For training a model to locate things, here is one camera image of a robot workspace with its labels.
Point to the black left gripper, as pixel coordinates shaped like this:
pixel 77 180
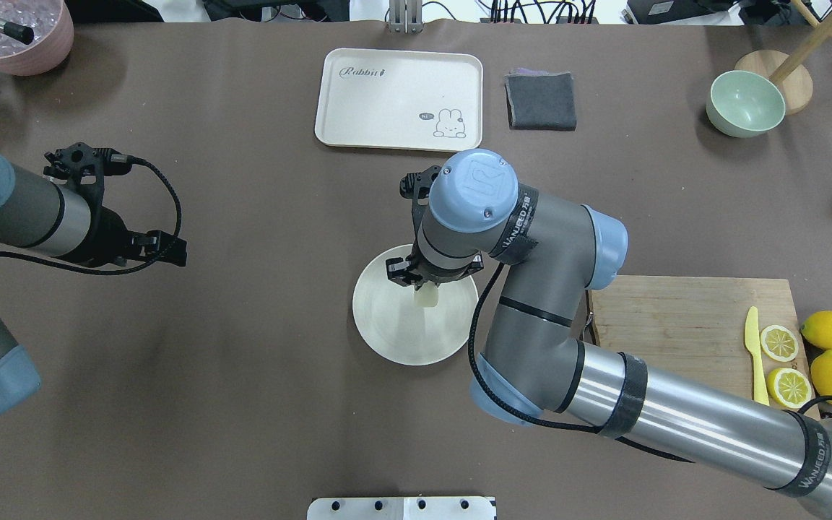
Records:
pixel 102 239

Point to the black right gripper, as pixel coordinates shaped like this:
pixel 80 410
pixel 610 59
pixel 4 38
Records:
pixel 399 269

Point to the white round plate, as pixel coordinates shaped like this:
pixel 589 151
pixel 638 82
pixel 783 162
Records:
pixel 396 326

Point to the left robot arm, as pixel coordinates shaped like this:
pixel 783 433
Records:
pixel 59 219

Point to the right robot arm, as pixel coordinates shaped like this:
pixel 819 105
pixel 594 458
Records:
pixel 553 254

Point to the beige rectangular tray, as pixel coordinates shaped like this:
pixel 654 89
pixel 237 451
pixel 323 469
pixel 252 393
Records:
pixel 402 100

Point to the pink bowl with ice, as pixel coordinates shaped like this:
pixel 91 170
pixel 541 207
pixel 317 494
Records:
pixel 35 36

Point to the grey folded cloth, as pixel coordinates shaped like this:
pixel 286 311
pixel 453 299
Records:
pixel 541 101

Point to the wooden cutting board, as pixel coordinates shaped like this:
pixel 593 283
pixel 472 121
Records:
pixel 690 326

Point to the yellow plastic knife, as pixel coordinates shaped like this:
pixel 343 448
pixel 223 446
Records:
pixel 752 344

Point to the half lemon slice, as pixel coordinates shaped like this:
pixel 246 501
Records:
pixel 789 388
pixel 779 343

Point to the mint green bowl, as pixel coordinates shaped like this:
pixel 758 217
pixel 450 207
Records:
pixel 743 104

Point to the wooden glass stand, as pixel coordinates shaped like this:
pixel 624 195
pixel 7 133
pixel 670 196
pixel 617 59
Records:
pixel 787 72

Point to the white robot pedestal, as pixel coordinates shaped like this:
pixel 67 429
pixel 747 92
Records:
pixel 404 507

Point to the aluminium frame post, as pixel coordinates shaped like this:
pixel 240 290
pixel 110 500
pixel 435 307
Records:
pixel 405 17

